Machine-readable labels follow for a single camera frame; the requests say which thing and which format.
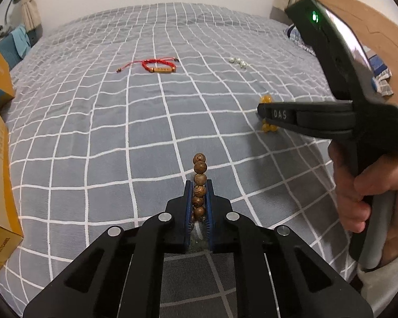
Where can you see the person's white clothing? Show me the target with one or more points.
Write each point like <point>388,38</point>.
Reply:
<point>391,291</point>

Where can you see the white pearl beads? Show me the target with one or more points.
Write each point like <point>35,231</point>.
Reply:
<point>237,61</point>

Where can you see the grey checked bedsheet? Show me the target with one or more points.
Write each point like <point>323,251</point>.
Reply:
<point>119,139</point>

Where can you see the wooden headboard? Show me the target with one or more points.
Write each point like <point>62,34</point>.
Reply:
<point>384,20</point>

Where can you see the teal cloth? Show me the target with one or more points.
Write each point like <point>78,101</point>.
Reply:
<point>21,39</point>

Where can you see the person's right hand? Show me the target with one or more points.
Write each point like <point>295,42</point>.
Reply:
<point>348,198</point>

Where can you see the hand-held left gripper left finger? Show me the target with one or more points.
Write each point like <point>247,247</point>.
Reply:
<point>188,212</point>

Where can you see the blue and yellow cardboard box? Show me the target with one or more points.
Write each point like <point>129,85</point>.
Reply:
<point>0,179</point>

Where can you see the teal suitcase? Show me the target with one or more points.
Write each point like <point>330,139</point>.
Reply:
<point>6,51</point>

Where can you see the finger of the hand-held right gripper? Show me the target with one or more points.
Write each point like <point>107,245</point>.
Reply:
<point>318,121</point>

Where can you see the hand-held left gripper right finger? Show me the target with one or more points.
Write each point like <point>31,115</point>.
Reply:
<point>209,212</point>

